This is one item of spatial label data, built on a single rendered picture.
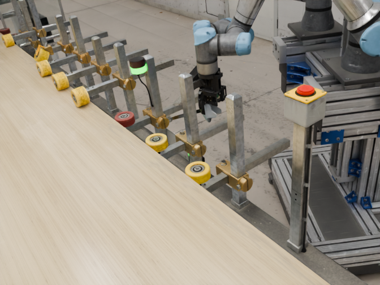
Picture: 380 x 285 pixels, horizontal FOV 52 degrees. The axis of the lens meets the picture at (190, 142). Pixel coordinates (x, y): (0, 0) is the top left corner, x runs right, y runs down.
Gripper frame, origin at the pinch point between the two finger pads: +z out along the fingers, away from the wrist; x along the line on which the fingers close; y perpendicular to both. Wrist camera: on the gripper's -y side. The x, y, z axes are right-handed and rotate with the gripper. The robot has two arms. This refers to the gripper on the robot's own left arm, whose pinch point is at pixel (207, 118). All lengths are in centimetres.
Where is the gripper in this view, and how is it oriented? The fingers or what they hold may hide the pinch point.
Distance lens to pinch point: 153.8
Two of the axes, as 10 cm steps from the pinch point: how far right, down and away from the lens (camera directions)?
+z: 1.1, 8.3, 5.4
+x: 5.5, -5.0, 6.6
